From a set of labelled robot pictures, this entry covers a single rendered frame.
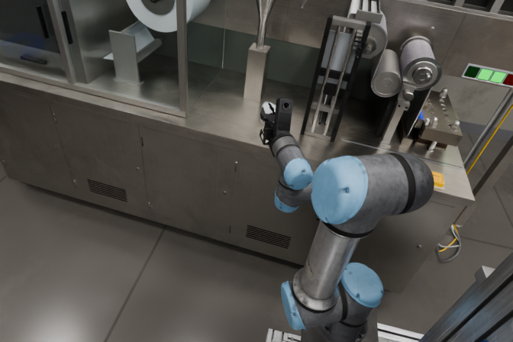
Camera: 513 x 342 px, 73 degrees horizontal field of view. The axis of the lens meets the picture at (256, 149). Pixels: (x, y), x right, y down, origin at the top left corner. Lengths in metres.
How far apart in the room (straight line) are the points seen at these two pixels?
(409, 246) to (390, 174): 1.27
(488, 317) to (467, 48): 1.44
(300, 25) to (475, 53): 0.84
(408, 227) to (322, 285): 1.01
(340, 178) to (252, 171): 1.09
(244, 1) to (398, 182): 1.47
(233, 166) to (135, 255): 0.89
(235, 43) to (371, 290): 1.47
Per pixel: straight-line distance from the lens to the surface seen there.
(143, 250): 2.26
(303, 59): 1.96
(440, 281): 2.55
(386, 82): 1.63
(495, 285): 0.74
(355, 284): 0.98
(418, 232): 1.82
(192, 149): 1.70
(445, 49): 1.96
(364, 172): 0.61
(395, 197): 0.64
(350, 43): 1.43
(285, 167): 0.92
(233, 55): 2.05
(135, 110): 1.73
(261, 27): 1.68
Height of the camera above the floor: 1.84
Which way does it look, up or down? 39 degrees down
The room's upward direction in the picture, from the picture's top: 8 degrees clockwise
